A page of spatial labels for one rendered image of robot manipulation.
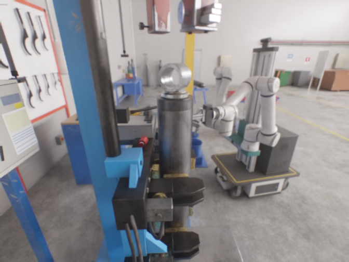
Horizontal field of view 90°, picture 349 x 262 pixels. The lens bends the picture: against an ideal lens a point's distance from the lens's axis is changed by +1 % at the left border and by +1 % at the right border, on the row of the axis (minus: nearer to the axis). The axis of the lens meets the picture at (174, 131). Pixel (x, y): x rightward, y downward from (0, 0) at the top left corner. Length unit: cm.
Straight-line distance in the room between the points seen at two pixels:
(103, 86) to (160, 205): 63
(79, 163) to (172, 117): 199
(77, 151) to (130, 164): 175
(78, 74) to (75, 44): 13
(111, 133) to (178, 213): 74
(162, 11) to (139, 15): 1086
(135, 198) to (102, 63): 62
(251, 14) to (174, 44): 471
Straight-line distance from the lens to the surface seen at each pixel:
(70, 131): 256
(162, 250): 125
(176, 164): 109
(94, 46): 88
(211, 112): 117
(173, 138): 100
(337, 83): 1302
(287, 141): 244
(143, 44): 1181
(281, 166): 261
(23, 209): 138
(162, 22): 115
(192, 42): 356
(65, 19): 105
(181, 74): 93
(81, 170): 280
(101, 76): 88
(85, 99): 105
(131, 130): 143
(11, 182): 129
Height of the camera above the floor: 167
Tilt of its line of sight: 23 degrees down
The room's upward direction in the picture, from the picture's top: straight up
